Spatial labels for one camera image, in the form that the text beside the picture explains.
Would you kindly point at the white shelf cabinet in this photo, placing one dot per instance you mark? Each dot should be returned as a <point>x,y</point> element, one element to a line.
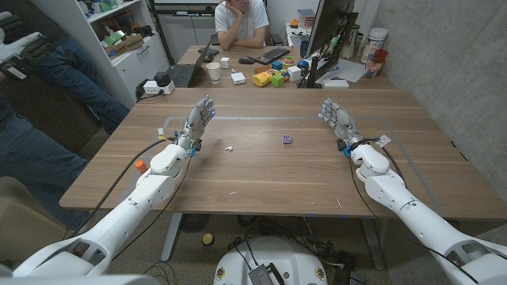
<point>134,67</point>

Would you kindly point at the black laptop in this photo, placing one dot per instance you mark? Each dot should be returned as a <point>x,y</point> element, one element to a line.
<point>182,75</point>

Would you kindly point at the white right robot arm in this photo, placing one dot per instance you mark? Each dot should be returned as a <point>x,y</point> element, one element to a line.
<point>396,194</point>

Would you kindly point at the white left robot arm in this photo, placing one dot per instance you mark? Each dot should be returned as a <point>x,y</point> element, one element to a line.
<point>150,190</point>

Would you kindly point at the white power strip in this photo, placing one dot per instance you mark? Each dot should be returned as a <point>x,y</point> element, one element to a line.
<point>152,88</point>

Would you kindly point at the small white cube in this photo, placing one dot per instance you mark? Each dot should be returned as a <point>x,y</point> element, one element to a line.
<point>225,62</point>

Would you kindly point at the black box on torso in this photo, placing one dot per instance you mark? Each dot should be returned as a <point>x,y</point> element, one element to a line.
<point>261,275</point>

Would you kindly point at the cardboard box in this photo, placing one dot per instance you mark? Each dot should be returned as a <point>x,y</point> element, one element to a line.
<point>124,45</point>

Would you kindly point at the dark drinking bottle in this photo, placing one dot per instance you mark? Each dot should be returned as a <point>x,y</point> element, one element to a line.
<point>350,41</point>

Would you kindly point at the white paper cup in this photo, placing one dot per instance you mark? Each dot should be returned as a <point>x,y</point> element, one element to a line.
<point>214,73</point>

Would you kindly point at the yellow ball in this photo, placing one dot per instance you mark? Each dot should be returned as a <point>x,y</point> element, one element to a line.
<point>208,239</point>

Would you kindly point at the person in white t-shirt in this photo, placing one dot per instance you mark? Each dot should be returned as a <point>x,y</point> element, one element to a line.
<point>241,20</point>

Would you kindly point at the white toy cube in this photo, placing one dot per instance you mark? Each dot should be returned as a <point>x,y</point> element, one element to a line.
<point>294,74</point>

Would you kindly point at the flat white box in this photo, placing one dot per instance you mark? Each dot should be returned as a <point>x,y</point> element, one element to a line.
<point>335,83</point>

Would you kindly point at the black plug adapter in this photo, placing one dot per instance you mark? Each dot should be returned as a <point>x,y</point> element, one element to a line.
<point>162,78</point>

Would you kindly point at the black computer monitor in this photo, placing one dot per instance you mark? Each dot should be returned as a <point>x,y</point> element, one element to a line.
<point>328,20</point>

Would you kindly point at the black computer mouse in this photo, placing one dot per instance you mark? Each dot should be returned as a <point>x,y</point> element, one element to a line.
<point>246,60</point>

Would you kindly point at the small purple cube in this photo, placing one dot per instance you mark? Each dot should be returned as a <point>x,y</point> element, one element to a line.
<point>287,139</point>

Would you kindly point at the white black teleoperation glove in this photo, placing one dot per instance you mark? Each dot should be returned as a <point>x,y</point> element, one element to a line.
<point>20,45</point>

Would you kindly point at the black keyboard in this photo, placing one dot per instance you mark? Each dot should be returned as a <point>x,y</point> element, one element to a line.
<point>272,55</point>

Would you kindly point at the clear storage box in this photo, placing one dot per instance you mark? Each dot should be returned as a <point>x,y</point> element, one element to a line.
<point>306,17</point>

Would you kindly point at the blue toy cube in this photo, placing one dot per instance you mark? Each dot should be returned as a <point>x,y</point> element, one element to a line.
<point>277,65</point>

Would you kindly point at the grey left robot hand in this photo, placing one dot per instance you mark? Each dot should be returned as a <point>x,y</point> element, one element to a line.
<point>194,120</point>

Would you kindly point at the yellow toy cup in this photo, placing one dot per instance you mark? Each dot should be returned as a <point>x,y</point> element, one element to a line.
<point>261,79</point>

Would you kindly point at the person in black shirt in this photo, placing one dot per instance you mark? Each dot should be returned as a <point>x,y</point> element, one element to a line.
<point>79,75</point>

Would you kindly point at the black round fan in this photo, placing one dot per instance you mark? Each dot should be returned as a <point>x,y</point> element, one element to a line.
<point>194,222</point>

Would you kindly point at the grey table leg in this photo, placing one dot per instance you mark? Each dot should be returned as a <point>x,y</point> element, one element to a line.
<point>373,243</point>
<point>171,237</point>

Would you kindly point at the white paper sheet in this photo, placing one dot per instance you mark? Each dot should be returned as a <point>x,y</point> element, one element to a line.
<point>350,71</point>

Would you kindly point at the dark blue mug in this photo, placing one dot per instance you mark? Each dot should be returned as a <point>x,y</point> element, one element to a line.
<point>304,49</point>

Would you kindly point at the white labelled canister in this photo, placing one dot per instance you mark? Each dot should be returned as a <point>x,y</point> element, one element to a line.
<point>374,43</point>

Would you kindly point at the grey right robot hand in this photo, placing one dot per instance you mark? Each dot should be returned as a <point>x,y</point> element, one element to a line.
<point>342,122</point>

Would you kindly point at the orange glue stick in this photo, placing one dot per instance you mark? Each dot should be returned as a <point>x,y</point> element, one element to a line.
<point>140,166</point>

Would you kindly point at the white flat adapter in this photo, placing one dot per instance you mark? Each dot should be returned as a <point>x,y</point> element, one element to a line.
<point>238,78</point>

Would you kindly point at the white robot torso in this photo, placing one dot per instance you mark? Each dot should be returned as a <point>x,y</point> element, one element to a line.
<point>285,257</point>

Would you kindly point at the green toy cube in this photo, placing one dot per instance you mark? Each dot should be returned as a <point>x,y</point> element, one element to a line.
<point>277,80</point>

